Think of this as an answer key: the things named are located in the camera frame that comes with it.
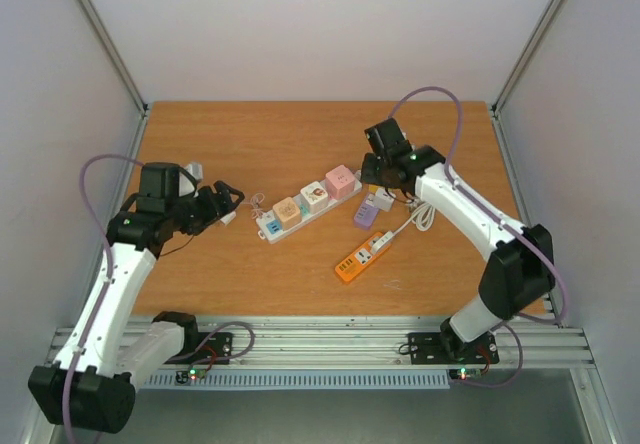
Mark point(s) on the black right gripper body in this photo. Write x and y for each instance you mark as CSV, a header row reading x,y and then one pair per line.
x,y
376,172

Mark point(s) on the orange power strip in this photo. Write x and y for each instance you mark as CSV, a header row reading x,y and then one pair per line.
x,y
357,261

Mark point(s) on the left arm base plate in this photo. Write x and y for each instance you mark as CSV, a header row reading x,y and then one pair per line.
x,y
219,346

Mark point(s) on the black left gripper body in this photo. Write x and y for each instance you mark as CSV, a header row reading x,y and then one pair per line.
x,y
202,216

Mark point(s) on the aluminium frame post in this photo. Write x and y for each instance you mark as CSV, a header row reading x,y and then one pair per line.
x,y
103,36
540,30

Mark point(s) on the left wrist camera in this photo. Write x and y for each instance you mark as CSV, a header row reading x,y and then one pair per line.
x,y
190,177

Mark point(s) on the white charger with pink cable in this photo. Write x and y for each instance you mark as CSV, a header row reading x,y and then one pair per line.
x,y
254,202

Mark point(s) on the beige cube socket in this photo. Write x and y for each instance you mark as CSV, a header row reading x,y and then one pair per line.
x,y
287,212

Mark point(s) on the white cube socket adapter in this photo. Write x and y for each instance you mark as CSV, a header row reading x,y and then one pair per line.
x,y
314,197

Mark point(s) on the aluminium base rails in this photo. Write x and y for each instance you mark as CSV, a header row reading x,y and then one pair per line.
x,y
361,342

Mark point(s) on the right small circuit board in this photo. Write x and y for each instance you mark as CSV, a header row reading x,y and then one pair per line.
x,y
466,374

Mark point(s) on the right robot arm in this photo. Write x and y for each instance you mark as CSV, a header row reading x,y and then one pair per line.
x,y
518,258

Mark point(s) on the purple power strip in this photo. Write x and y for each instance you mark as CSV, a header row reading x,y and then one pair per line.
x,y
366,213

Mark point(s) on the aluminium frame post left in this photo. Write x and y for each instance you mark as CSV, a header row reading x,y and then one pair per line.
x,y
103,36

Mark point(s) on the aluminium frame post right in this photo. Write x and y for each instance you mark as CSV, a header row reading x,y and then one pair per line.
x,y
540,30

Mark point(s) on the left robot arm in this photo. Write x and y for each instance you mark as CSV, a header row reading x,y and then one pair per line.
x,y
92,383

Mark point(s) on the pink cube socket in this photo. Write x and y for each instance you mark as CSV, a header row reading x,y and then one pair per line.
x,y
339,182

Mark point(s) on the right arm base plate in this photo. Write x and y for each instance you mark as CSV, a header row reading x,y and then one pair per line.
x,y
425,348

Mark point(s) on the left small circuit board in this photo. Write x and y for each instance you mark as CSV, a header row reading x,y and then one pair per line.
x,y
189,377

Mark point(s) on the white square charger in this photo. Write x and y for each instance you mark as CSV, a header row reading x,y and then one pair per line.
x,y
383,199

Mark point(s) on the grey slotted cable duct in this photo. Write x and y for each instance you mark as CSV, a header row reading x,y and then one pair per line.
x,y
281,380

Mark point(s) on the white power strip pastel sockets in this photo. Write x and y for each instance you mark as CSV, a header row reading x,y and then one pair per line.
x,y
269,228

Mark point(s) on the small circuit board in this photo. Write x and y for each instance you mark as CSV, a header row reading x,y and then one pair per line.
x,y
189,377
466,374

